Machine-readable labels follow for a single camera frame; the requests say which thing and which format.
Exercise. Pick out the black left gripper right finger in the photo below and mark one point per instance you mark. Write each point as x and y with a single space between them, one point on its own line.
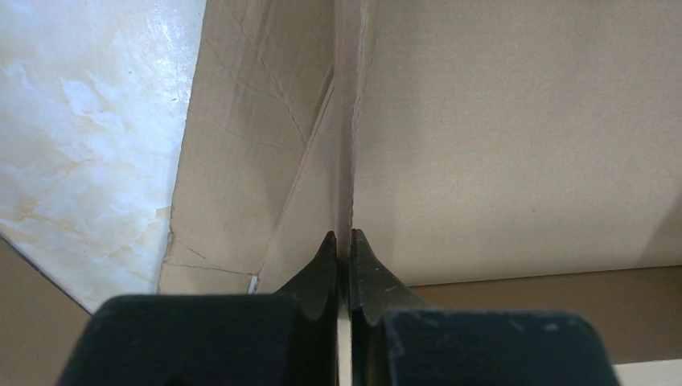
400 339

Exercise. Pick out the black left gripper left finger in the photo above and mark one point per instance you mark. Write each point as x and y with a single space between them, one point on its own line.
284 338

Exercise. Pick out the large cardboard box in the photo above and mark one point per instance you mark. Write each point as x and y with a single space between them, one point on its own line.
496 154

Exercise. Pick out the folded brown cardboard box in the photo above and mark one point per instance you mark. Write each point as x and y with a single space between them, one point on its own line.
39 323

